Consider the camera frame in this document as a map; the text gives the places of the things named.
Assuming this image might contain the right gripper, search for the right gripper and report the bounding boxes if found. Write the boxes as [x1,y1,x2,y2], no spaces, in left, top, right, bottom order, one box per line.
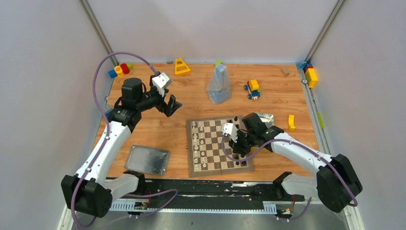
[228,129,256,155]

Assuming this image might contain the wooden chess board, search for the wooden chess board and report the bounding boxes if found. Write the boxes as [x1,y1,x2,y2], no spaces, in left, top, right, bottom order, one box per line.
[186,115,254,177]

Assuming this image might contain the stacked coloured bricks corner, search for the stacked coloured bricks corner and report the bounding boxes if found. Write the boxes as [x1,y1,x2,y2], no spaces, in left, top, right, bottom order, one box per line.
[296,62,318,88]

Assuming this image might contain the toy car blocks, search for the toy car blocks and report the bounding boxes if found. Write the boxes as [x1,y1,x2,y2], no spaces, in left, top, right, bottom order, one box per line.
[244,80,261,100]

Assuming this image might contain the yellow cylinder block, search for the yellow cylinder block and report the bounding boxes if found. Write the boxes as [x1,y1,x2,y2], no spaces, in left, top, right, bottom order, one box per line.
[114,66,124,77]

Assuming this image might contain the small wooden block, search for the small wooden block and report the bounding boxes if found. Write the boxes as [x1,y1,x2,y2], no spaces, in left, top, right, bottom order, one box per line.
[281,68,290,77]

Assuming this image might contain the silver tin lid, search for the silver tin lid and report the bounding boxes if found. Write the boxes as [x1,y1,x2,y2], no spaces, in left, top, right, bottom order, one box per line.
[124,145,169,176]

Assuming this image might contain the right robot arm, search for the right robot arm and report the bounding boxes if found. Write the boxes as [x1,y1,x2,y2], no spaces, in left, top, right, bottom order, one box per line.
[221,113,363,213]

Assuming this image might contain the red cylinder block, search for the red cylinder block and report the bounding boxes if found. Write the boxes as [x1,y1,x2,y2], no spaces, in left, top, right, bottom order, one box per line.
[120,63,130,74]

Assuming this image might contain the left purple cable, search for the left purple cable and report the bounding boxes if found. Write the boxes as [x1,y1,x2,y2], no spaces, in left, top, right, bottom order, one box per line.
[70,51,179,229]

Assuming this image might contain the purple cable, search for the purple cable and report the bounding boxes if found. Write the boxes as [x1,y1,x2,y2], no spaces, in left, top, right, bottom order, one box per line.
[220,135,359,222]
[70,51,179,229]

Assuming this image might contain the silver metal tin box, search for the silver metal tin box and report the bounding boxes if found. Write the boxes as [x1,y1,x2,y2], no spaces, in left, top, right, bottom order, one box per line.
[256,112,275,128]

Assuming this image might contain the yellow trapezoid toy block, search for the yellow trapezoid toy block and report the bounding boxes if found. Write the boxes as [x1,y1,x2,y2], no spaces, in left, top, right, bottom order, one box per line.
[174,58,191,76]

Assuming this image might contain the small yellow block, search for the small yellow block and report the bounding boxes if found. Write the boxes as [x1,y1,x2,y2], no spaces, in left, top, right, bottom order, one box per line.
[288,115,296,131]

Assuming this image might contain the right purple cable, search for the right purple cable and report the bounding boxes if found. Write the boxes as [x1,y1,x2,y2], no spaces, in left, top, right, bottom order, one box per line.
[220,135,359,222]

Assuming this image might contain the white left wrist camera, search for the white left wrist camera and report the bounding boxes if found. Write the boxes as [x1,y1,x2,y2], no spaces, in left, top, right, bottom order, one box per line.
[152,72,172,97]

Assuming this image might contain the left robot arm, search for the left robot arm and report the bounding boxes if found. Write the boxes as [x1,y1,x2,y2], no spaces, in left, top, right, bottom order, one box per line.
[61,73,182,218]

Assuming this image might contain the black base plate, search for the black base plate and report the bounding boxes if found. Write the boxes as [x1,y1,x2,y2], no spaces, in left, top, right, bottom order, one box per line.
[138,178,305,203]

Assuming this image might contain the blue cube block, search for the blue cube block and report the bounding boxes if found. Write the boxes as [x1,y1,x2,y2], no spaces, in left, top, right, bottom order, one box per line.
[108,69,118,79]

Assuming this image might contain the clear bubble wrap bag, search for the clear bubble wrap bag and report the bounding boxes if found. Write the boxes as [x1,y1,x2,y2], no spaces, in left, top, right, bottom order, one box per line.
[206,64,231,104]

